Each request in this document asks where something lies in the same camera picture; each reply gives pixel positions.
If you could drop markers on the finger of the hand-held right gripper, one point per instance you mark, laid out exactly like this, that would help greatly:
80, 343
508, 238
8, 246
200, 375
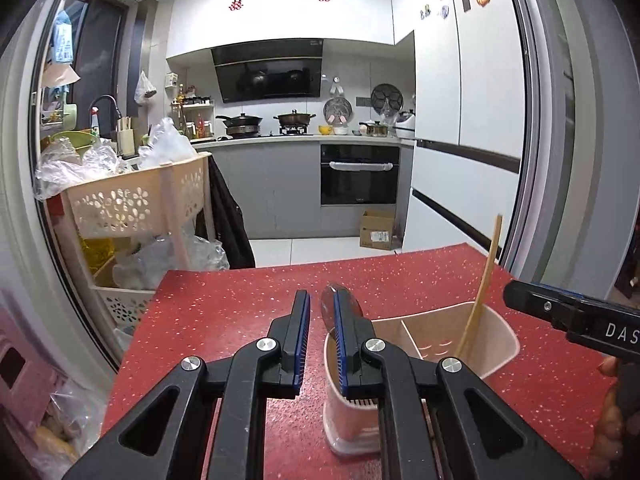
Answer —
530, 300

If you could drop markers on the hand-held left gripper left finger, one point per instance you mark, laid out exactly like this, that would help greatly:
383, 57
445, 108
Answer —
301, 340

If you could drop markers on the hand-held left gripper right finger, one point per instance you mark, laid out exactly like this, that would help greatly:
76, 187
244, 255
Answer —
340, 350

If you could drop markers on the metal spoon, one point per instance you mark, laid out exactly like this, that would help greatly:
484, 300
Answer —
327, 305

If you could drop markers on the bamboo chopstick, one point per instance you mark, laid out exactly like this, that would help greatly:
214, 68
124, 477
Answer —
487, 270

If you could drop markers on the beige plastic utensil holder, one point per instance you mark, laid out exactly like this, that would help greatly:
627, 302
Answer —
495, 355

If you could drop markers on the person's right hand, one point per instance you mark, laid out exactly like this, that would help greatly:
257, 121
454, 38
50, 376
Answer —
607, 430

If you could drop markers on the cardboard box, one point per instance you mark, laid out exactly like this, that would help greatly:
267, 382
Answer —
377, 230

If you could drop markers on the black hanging cloth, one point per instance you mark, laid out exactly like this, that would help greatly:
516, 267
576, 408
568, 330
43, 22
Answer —
230, 230

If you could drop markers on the grey lower cabinets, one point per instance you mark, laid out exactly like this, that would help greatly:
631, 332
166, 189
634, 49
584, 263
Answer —
280, 190

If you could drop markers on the crumpled clear plastic bags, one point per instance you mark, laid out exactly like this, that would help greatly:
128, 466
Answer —
165, 260

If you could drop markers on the built-in black oven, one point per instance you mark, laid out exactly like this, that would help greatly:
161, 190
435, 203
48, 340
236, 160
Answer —
359, 175

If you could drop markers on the gas stove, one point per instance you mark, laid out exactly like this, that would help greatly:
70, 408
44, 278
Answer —
270, 133

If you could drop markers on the yellow bowl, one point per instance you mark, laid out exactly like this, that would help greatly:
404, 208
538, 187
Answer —
325, 130

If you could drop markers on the white rice cooker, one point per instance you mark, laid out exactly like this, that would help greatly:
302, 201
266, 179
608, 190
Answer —
406, 122

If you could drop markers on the bronze cooking pot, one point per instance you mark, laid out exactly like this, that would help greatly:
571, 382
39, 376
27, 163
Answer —
294, 119

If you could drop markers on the beige plastic storage trolley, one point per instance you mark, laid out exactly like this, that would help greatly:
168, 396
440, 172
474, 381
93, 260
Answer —
130, 200

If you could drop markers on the steel saucepan with lid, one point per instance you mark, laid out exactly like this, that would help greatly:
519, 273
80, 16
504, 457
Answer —
374, 129

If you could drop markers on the black wok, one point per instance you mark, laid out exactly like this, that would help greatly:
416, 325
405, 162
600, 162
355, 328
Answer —
242, 121

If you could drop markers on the white refrigerator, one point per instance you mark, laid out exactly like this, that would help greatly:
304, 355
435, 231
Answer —
450, 85

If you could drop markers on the round metal plate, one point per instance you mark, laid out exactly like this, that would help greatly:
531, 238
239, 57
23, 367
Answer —
337, 110

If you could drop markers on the clear plastic bag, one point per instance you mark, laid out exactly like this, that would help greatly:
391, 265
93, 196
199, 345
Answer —
167, 145
75, 165

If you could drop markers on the white spice rack with bottles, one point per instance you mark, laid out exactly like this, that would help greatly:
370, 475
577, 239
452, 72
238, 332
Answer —
192, 120

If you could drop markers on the round metal steamer rack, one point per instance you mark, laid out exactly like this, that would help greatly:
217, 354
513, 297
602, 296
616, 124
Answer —
386, 97

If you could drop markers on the plastic bag of food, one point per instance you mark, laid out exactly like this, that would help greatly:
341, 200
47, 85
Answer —
65, 430

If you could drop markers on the knife block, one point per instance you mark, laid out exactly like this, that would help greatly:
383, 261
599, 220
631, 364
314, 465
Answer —
126, 140

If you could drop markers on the black range hood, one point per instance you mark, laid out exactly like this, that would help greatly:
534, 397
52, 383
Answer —
270, 75

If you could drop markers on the pink plastic stool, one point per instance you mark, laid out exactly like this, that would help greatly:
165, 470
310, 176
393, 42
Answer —
25, 365

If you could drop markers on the hanging white plastic bag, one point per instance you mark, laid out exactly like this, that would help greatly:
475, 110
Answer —
144, 91

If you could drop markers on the green plastic basin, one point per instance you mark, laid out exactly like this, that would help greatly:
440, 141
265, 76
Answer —
75, 139

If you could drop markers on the black kitchen faucet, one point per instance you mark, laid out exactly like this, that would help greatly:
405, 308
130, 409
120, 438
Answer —
104, 100

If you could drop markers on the white upper cabinets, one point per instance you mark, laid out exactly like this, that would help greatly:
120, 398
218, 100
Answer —
280, 15

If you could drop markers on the grey sliding door frame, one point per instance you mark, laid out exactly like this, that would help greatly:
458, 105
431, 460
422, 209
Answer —
555, 110

